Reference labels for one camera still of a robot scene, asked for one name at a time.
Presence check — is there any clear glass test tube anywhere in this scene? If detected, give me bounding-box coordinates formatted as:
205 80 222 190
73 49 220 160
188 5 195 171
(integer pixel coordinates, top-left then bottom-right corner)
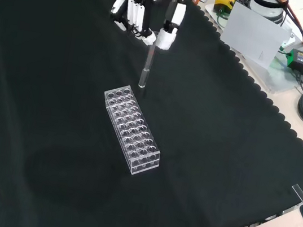
137 29 161 91

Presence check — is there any clear plastic test tube rack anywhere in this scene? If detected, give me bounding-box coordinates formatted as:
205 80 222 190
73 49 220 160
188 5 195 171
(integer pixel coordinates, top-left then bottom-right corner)
93 82 170 179

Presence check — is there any yellow stop button box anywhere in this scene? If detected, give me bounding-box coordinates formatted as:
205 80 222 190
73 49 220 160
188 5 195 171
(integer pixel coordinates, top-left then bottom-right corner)
214 0 239 15

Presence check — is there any pale grey board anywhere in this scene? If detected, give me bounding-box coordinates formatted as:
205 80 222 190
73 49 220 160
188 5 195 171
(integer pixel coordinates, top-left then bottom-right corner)
217 1 296 73

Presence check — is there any black bench cloth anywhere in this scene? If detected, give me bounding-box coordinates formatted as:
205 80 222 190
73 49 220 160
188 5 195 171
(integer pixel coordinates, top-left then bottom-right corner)
0 0 303 227

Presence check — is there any clear acrylic cloth clip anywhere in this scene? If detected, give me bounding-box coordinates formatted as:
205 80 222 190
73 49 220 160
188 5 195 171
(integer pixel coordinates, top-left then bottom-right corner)
289 182 303 203

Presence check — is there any green cable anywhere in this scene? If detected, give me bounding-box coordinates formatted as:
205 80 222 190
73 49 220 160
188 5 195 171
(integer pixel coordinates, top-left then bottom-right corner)
216 9 231 20

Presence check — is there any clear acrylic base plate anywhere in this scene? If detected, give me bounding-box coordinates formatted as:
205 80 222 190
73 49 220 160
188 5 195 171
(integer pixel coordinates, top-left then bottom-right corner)
193 1 303 98

